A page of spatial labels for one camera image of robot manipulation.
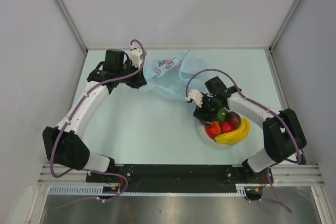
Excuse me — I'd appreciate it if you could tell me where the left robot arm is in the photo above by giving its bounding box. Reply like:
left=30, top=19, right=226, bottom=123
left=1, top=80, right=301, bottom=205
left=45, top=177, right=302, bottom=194
left=43, top=47, right=147, bottom=182

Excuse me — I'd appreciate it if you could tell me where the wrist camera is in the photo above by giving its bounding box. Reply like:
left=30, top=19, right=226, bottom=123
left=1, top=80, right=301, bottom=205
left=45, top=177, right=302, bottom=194
left=185, top=89, right=204, bottom=108
left=129, top=46, right=146, bottom=68

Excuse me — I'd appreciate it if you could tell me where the orange fake tomato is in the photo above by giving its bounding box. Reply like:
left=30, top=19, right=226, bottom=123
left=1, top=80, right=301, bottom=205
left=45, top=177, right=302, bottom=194
left=205, top=121, right=221, bottom=139

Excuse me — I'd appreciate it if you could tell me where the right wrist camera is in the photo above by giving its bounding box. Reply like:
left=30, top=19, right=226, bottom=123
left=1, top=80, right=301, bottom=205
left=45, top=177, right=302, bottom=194
left=185, top=89, right=204, bottom=108

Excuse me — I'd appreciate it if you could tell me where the white paper plate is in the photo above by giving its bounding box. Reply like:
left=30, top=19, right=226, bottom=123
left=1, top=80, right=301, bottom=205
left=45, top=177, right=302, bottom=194
left=197, top=118, right=250, bottom=149

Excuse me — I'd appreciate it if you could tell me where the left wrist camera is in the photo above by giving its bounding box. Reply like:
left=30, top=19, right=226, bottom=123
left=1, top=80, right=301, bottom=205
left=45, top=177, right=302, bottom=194
left=129, top=46, right=146, bottom=68

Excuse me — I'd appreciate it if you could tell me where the green fake fruit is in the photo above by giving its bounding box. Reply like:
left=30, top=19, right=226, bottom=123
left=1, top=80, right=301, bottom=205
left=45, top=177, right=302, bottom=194
left=215, top=108, right=229, bottom=123

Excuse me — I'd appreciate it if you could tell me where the red fake apple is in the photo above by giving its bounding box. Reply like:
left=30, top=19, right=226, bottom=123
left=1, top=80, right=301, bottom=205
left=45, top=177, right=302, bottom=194
left=220, top=121, right=236, bottom=134

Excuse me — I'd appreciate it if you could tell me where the white cable duct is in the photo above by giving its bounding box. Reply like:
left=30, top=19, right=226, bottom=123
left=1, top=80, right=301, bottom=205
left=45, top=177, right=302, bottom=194
left=48, top=183, right=266, bottom=197

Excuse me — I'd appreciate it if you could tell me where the light blue plastic bag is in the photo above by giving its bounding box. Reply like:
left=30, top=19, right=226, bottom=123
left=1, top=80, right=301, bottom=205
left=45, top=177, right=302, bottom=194
left=139, top=50, right=207, bottom=100

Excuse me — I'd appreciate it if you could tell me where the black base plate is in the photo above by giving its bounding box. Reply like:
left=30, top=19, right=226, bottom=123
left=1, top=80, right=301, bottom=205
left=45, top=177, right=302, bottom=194
left=86, top=163, right=274, bottom=201

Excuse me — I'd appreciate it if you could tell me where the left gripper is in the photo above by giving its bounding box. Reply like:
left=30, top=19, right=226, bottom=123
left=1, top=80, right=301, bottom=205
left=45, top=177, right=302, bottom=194
left=116, top=61, right=146, bottom=89

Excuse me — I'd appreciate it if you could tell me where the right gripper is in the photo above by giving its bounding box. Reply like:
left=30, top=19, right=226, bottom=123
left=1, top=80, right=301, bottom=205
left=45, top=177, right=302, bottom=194
left=193, top=92, right=223, bottom=125

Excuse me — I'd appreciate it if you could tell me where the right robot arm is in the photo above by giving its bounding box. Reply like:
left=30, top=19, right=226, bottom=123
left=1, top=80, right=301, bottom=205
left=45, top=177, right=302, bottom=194
left=186, top=77, right=307, bottom=183

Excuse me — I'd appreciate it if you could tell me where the yellow fake banana bunch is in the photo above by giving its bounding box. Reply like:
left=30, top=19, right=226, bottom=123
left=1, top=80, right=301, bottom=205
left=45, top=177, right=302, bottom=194
left=215, top=118, right=250, bottom=145

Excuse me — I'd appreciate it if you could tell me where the dark red fake fruit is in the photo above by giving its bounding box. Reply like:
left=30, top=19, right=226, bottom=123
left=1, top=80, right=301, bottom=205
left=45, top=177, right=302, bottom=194
left=226, top=111, right=241, bottom=127

